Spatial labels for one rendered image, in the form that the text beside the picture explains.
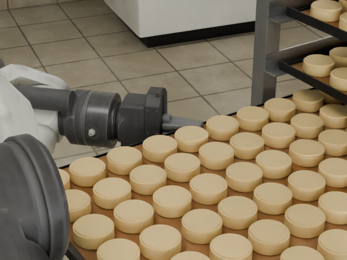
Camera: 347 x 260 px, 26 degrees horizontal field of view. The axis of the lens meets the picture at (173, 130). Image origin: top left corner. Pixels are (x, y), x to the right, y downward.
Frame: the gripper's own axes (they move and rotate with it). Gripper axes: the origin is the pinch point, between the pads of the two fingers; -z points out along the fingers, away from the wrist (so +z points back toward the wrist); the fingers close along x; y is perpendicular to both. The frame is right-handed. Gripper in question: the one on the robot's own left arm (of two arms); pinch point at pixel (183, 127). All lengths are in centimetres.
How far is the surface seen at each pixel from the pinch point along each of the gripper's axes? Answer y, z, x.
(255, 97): 13.0, -9.7, -0.1
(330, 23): 10.4, -20.6, 14.9
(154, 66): 235, 62, -99
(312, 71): 10.2, -18.6, 6.8
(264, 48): 12.0, -10.7, 9.3
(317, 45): 19.5, -19.0, 7.5
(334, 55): 15.0, -21.8, 7.8
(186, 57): 249, 48, -99
